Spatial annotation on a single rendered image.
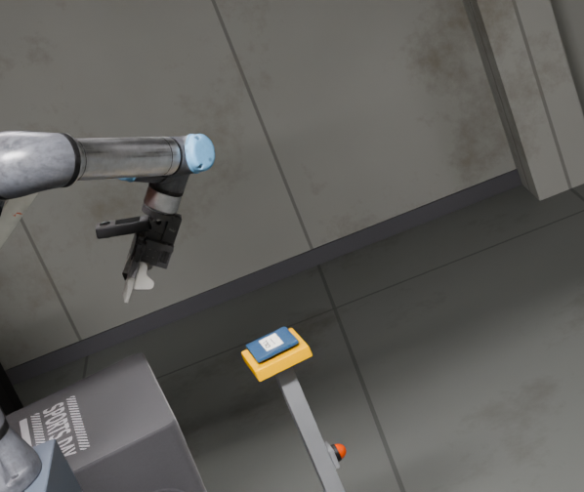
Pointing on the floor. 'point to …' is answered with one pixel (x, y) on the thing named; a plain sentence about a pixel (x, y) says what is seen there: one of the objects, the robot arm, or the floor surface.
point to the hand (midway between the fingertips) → (122, 291)
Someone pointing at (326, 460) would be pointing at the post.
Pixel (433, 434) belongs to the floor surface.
